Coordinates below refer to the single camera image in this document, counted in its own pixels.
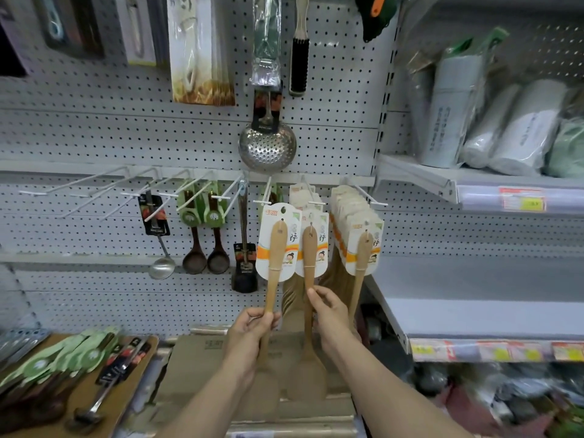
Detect person's right hand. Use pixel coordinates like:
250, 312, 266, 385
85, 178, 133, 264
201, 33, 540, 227
306, 285, 361, 361

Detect person's left hand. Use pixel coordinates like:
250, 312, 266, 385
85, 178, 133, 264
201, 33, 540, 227
223, 307, 282, 384

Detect black slotted turner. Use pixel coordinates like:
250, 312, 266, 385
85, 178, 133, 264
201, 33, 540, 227
231, 179, 259, 294

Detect small steel ladle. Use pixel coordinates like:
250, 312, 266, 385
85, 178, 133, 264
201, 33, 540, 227
138, 193, 176, 281

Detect bundle of carded steel utensils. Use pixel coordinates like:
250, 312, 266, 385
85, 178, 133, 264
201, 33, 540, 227
0, 328, 51, 366
63, 337, 151, 434

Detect dark wooden spatula green card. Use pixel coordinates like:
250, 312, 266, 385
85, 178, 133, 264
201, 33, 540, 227
257, 182, 283, 210

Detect row of dark spoons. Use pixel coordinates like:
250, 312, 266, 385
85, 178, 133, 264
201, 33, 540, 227
0, 328, 122, 434

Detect person's left forearm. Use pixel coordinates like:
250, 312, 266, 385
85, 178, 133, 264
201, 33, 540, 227
157, 364, 256, 438

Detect person's right forearm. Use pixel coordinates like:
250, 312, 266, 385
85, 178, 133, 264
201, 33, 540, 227
328, 337, 475, 438

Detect grey store shelf unit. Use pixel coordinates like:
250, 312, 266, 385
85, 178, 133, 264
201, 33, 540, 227
364, 0, 584, 438

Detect flat cardboard box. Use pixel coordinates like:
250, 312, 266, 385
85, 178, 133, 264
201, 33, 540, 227
150, 332, 356, 425

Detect row of red yellow labels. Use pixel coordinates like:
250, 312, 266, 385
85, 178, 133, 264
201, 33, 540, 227
410, 341, 584, 363

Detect large steel skimmer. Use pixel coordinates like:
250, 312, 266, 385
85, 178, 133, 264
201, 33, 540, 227
238, 88, 297, 174

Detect assorted packaged goods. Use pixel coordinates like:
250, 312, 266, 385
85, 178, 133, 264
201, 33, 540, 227
410, 362, 584, 438

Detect slim grey cup pack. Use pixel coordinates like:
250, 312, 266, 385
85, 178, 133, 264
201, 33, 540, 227
406, 52, 437, 156

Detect slim white roll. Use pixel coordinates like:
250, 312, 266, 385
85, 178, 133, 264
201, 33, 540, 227
461, 84, 521, 169

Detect thick white roll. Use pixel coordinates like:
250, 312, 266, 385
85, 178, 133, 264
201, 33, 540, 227
490, 79, 569, 177

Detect clear pack green insert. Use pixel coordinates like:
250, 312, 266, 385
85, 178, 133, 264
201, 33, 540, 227
249, 0, 283, 87

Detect row of green beige packs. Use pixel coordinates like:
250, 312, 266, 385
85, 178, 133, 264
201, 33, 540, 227
545, 118, 584, 178

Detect white knife in package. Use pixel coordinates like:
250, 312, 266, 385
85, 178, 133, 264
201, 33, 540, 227
166, 0, 237, 107

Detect black orange tool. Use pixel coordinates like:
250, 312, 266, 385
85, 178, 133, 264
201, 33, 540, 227
355, 0, 398, 43

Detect pale boxed pack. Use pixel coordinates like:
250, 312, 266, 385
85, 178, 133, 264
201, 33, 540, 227
114, 0, 158, 67

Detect dark hanging pack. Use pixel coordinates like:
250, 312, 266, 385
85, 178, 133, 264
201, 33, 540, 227
32, 0, 106, 58

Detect black flat brush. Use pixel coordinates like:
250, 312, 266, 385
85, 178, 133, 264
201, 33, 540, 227
0, 22, 26, 78

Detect black brush white handle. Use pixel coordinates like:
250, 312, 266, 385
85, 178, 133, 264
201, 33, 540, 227
288, 0, 311, 97

